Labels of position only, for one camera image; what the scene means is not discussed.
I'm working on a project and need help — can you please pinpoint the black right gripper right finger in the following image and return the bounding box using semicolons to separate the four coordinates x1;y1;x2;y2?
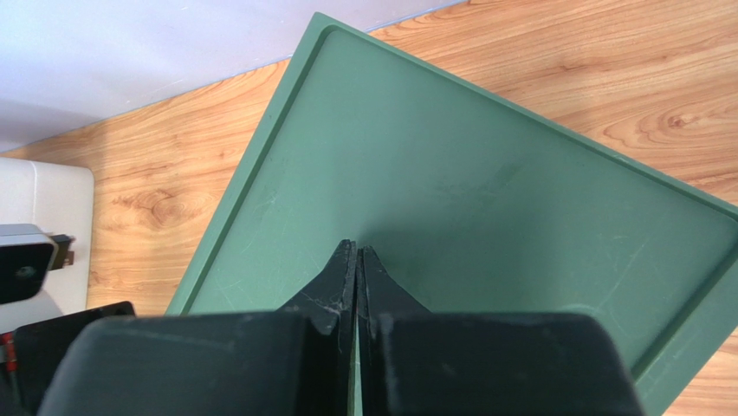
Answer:
357;247;644;415

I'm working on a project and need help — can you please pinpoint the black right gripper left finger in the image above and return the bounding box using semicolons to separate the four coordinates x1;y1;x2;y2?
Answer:
39;240;357;415

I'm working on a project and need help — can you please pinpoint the white drawer cabinet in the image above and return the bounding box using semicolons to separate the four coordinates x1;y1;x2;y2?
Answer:
1;157;94;333

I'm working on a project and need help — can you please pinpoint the green drawer cabinet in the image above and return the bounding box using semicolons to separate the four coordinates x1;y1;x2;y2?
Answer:
167;13;737;415

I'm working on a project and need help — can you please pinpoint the grey camera box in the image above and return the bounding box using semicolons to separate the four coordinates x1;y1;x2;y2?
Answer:
1;224;75;304

